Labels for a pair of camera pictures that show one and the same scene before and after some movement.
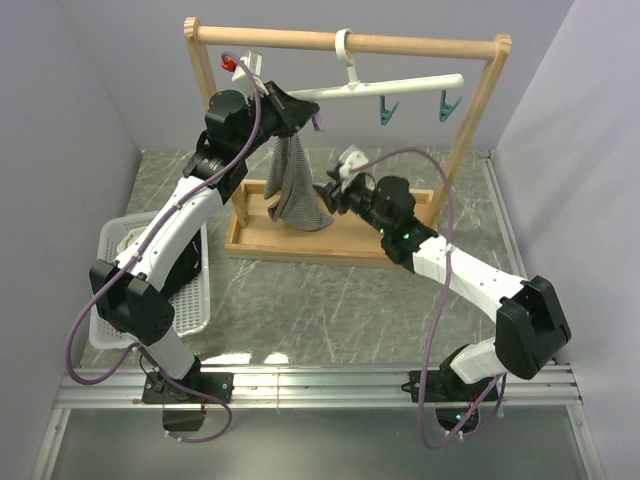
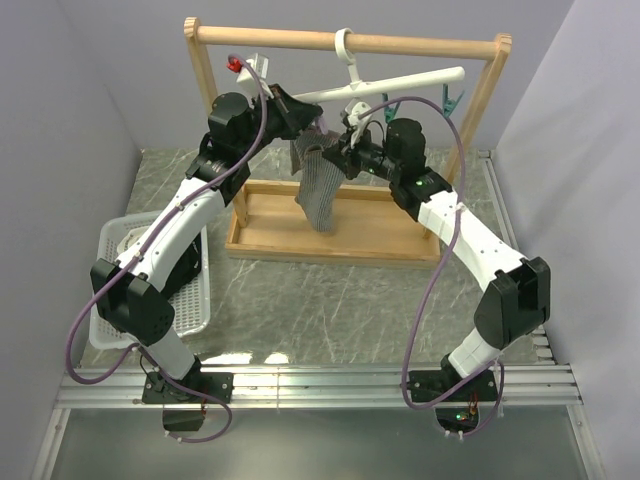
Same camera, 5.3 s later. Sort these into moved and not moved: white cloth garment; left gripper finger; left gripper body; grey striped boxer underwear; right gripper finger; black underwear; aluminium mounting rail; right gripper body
Moved: right gripper body; right gripper finger; grey striped boxer underwear
Not moved: black underwear; left gripper body; aluminium mounting rail; left gripper finger; white cloth garment
